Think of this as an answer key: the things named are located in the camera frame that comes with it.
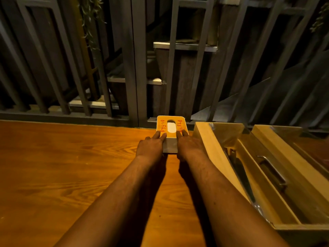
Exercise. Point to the yellow tissue box holder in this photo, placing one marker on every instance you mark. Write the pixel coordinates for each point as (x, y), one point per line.
(171, 133)

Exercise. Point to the wooden cutlery tray box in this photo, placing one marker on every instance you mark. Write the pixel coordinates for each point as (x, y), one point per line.
(267, 177)

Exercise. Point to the person's left thumb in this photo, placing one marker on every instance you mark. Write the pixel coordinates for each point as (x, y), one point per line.
(163, 138)

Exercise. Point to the person's right hand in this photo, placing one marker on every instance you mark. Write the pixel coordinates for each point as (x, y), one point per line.
(190, 147)

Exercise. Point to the person's right forearm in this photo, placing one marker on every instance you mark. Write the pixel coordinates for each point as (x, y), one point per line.
(226, 203)

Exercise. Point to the white tissue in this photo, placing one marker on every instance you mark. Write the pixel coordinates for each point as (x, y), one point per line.
(171, 127)

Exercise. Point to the hanging green plant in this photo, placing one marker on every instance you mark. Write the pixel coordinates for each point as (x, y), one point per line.
(320, 17)
(90, 21)

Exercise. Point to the person's left forearm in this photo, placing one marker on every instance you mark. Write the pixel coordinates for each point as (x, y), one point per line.
(115, 203)

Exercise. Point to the person's left hand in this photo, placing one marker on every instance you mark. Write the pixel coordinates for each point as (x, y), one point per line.
(150, 149)

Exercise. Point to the staircase with metal edged steps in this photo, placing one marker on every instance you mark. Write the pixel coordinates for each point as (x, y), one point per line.
(164, 74)

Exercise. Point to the person's right thumb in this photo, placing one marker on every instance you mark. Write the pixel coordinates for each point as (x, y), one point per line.
(179, 137)

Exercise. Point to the grey metal railing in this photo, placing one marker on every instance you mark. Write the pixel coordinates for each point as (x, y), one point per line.
(164, 59)

